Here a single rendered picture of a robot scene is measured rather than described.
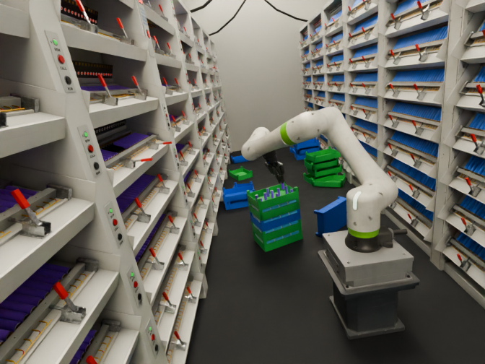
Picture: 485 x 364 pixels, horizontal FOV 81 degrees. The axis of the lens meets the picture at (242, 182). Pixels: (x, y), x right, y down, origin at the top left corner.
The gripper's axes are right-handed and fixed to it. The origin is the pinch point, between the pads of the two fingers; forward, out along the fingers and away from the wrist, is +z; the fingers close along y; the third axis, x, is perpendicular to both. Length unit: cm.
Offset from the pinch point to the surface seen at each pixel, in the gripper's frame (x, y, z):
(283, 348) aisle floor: 89, -42, 13
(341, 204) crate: -19, -27, 42
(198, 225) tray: 53, 30, -7
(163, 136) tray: 46, 13, -71
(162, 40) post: -21, 63, -96
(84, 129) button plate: 86, -29, -104
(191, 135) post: 2, 58, -38
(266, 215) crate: 21.5, 4.8, 14.1
